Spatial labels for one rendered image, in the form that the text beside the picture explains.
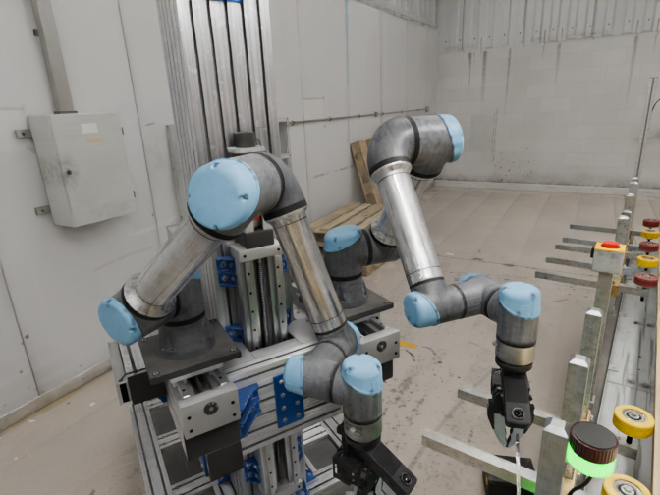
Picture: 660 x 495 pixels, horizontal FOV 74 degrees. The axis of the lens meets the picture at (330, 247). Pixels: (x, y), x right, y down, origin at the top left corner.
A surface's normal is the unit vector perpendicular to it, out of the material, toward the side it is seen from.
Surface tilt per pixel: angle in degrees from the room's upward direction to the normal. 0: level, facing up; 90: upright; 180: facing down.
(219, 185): 85
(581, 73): 90
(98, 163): 90
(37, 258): 90
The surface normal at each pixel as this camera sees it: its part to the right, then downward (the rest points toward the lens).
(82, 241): 0.86, 0.11
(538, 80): -0.50, 0.29
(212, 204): -0.29, 0.22
